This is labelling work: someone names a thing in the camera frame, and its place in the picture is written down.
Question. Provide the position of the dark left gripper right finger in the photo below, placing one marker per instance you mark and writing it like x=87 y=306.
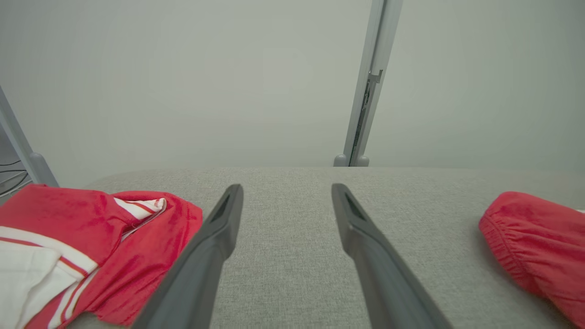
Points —
x=379 y=274

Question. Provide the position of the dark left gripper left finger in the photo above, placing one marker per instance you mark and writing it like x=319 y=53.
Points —
x=201 y=265

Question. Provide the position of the red white number 23 jersey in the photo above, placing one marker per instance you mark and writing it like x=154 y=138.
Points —
x=68 y=214

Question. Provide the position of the red shorts with white stripe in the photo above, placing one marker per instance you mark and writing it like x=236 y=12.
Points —
x=539 y=237

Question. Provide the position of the grey partition post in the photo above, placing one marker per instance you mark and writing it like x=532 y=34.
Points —
x=27 y=157
x=377 y=45

